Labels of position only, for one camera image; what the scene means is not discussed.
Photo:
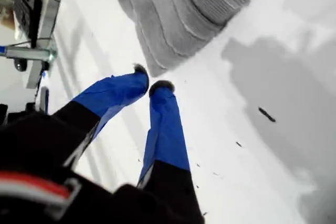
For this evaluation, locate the grey white-striped towel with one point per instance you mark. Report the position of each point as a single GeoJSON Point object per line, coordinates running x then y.
{"type": "Point", "coordinates": [170, 24]}

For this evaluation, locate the steel post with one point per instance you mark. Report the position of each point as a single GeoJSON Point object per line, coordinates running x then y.
{"type": "Point", "coordinates": [29, 54]}

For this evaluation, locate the small dark debris piece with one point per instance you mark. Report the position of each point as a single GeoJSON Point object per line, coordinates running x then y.
{"type": "Point", "coordinates": [266, 113]}

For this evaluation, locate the grey metal bar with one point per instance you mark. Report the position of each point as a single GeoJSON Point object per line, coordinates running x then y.
{"type": "Point", "coordinates": [50, 24]}

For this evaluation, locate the black clamp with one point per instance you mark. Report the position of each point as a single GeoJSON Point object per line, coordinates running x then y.
{"type": "Point", "coordinates": [29, 11]}

